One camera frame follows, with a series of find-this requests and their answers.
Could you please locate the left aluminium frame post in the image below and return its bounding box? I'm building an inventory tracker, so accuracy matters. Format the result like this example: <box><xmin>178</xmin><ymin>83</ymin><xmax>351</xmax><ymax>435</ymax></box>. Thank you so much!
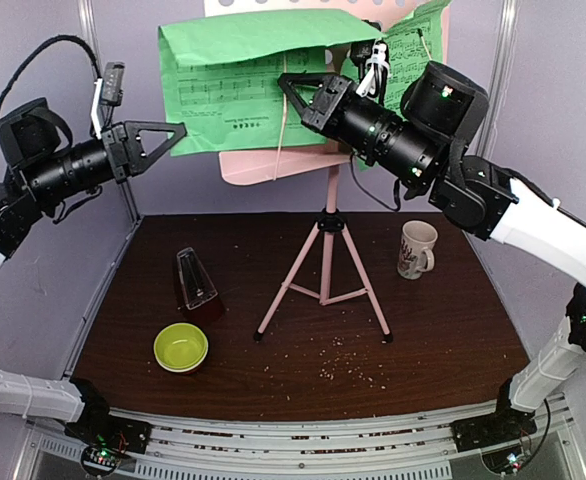
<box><xmin>76</xmin><ymin>0</ymin><xmax>142</xmax><ymax>225</ymax></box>

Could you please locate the pink music stand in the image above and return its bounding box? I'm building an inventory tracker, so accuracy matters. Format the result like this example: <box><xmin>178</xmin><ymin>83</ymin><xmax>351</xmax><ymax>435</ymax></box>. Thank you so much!
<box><xmin>219</xmin><ymin>1</ymin><xmax>450</xmax><ymax>342</ymax></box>

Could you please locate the aluminium frame post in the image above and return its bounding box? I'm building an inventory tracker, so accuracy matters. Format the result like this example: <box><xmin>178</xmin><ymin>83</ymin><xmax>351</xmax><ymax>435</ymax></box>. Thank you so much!
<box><xmin>456</xmin><ymin>0</ymin><xmax>517</xmax><ymax>223</ymax></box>
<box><xmin>76</xmin><ymin>0</ymin><xmax>142</xmax><ymax>225</ymax></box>

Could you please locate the green plastic bowl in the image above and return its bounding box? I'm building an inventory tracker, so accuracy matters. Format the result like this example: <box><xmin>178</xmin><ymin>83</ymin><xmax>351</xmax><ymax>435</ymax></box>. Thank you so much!
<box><xmin>153</xmin><ymin>323</ymin><xmax>209</xmax><ymax>373</ymax></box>

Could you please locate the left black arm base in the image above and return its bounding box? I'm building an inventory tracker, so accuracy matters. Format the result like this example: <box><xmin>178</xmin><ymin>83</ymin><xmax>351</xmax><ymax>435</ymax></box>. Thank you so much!
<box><xmin>64</xmin><ymin>378</ymin><xmax>152</xmax><ymax>456</ymax></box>

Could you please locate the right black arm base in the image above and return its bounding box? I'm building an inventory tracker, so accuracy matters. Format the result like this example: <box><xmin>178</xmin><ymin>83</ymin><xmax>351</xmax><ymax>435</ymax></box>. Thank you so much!
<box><xmin>450</xmin><ymin>379</ymin><xmax>537</xmax><ymax>452</ymax></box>

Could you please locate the right aluminium frame post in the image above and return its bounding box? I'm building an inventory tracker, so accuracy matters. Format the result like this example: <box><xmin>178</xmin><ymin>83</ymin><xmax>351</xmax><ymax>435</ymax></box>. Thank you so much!
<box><xmin>456</xmin><ymin>0</ymin><xmax>517</xmax><ymax>223</ymax></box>

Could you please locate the white floral ceramic mug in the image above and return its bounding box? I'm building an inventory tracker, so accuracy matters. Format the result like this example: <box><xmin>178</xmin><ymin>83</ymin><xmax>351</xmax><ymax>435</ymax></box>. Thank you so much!
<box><xmin>397</xmin><ymin>220</ymin><xmax>438</xmax><ymax>280</ymax></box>

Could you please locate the black braided left cable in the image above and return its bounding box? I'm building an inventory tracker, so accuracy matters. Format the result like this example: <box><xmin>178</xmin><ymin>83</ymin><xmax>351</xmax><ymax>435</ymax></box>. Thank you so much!
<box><xmin>0</xmin><ymin>34</ymin><xmax>99</xmax><ymax>206</ymax></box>

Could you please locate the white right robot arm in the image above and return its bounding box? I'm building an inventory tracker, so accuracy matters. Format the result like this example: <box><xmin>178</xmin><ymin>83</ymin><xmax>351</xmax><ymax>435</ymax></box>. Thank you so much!
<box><xmin>278</xmin><ymin>61</ymin><xmax>586</xmax><ymax>442</ymax></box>

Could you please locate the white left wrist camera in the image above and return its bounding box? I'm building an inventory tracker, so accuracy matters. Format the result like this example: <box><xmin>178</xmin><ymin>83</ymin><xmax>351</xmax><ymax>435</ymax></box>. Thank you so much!
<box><xmin>90</xmin><ymin>62</ymin><xmax>125</xmax><ymax>139</ymax></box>

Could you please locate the green sheet music page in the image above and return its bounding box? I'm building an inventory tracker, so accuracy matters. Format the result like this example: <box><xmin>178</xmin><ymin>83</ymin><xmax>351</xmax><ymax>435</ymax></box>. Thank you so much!
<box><xmin>157</xmin><ymin>9</ymin><xmax>379</xmax><ymax>156</ymax></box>
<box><xmin>382</xmin><ymin>1</ymin><xmax>450</xmax><ymax>113</ymax></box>

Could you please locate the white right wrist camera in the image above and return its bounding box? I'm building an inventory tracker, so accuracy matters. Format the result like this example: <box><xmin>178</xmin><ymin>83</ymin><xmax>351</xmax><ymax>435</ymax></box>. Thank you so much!
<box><xmin>348</xmin><ymin>38</ymin><xmax>390</xmax><ymax>105</ymax></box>

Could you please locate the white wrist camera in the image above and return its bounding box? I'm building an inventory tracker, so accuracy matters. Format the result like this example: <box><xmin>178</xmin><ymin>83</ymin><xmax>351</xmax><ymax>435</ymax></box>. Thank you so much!
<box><xmin>90</xmin><ymin>62</ymin><xmax>125</xmax><ymax>139</ymax></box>
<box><xmin>348</xmin><ymin>38</ymin><xmax>390</xmax><ymax>105</ymax></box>

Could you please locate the brown wooden metronome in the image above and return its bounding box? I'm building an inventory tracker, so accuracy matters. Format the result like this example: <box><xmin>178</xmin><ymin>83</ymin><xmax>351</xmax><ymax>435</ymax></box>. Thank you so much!
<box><xmin>173</xmin><ymin>247</ymin><xmax>225</xmax><ymax>326</ymax></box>

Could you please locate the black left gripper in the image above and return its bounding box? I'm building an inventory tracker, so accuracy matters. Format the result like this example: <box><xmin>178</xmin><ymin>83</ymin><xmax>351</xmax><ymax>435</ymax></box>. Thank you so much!
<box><xmin>25</xmin><ymin>117</ymin><xmax>185</xmax><ymax>206</ymax></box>

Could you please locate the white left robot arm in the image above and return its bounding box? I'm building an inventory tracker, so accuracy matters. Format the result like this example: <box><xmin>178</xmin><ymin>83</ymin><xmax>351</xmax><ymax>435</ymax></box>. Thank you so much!
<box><xmin>0</xmin><ymin>98</ymin><xmax>187</xmax><ymax>444</ymax></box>

